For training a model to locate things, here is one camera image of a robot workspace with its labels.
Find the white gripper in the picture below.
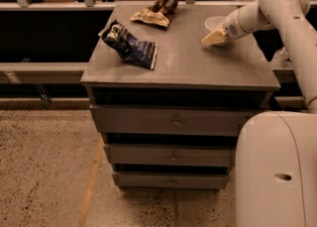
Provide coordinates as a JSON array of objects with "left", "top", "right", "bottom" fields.
[{"left": 201, "top": 7, "right": 250, "bottom": 47}]

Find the white bowl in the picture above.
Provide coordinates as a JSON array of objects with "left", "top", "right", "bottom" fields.
[{"left": 205, "top": 16, "right": 225, "bottom": 33}]

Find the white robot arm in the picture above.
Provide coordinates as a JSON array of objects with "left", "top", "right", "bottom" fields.
[{"left": 202, "top": 0, "right": 317, "bottom": 227}]

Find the brown chip bag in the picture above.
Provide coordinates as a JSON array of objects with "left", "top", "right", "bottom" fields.
[{"left": 130, "top": 0, "right": 179, "bottom": 28}]

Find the blue chip bag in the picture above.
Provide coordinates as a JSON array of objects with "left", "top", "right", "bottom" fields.
[{"left": 100, "top": 20, "right": 158, "bottom": 70}]

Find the white plastic bottle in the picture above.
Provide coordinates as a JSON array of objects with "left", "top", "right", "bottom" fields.
[{"left": 270, "top": 48, "right": 288, "bottom": 68}]

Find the grey wooden drawer cabinet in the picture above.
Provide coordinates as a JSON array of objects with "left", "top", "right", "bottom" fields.
[{"left": 81, "top": 5, "right": 279, "bottom": 175}]

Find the top grey drawer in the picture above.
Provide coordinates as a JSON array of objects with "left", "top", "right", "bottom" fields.
[{"left": 90, "top": 105, "right": 258, "bottom": 137}]

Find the grey drawer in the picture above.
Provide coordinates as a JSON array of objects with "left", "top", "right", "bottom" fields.
[
  {"left": 104, "top": 144, "right": 234, "bottom": 168},
  {"left": 112, "top": 171, "right": 230, "bottom": 190},
  {"left": 90, "top": 105, "right": 258, "bottom": 137}
]

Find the middle grey drawer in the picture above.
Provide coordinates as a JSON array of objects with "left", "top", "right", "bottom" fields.
[{"left": 104, "top": 144, "right": 234, "bottom": 168}]

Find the bottom grey drawer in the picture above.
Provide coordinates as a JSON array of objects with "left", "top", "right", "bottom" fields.
[{"left": 112, "top": 171, "right": 230, "bottom": 190}]

